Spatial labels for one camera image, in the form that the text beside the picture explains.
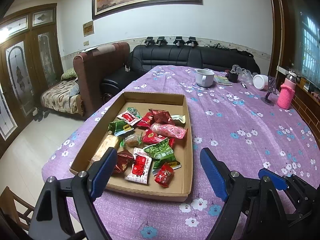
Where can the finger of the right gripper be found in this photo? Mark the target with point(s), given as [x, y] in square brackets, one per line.
[278, 181]

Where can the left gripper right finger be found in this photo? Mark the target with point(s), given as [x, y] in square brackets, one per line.
[232, 188]

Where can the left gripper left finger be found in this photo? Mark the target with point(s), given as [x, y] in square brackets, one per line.
[89, 185]

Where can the green candy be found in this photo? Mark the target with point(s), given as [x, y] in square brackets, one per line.
[133, 140]

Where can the small red candy packet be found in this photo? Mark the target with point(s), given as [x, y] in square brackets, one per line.
[164, 175]

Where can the red white snack packet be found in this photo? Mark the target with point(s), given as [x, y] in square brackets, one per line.
[140, 168]

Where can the purple floral tablecloth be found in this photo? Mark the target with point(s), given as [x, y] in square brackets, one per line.
[239, 129]

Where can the green snack packet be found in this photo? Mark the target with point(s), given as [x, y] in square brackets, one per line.
[161, 153]

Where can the pink snack packet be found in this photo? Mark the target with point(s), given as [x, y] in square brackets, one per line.
[168, 130]

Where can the pink knitted bottle sleeve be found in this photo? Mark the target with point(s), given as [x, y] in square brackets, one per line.
[286, 95]

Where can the patterned daybed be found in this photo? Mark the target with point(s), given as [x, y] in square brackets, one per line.
[65, 96]

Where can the grey phone stand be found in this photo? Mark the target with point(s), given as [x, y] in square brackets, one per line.
[271, 89]

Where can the white jar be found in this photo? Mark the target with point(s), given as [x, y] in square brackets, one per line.
[260, 82]

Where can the small green booklet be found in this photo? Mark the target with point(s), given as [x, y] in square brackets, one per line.
[222, 80]

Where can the small black container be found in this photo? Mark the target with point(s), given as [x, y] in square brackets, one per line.
[232, 77]

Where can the clear plastic cup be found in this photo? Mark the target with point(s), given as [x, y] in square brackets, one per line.
[243, 74]

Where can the white mug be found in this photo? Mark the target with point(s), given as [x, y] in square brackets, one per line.
[204, 77]

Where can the brown armchair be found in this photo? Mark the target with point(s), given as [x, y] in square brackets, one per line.
[92, 66]

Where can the black leather sofa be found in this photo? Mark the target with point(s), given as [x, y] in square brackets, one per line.
[143, 58]

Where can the wooden glass door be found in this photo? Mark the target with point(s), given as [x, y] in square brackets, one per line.
[30, 64]

